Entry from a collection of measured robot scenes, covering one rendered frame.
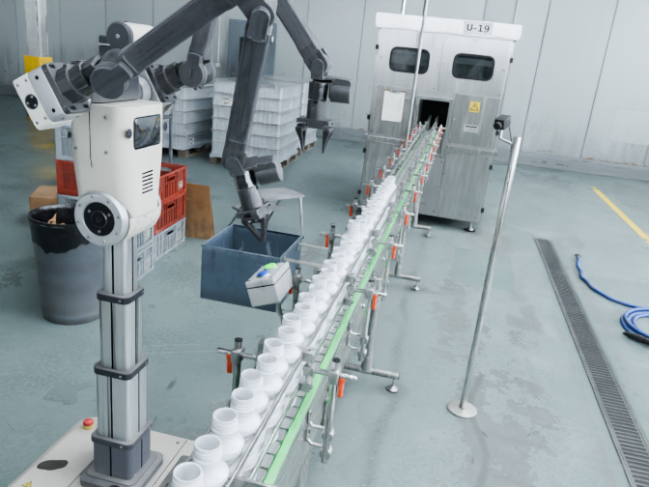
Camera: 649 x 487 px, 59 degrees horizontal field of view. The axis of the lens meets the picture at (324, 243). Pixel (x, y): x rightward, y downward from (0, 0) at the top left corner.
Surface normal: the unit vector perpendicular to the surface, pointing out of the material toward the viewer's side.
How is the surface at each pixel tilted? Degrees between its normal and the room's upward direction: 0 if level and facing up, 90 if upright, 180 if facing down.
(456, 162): 90
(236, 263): 90
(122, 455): 90
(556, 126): 90
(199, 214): 100
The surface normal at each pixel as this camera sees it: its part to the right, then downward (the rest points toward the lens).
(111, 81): -0.02, 0.67
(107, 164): -0.25, 0.46
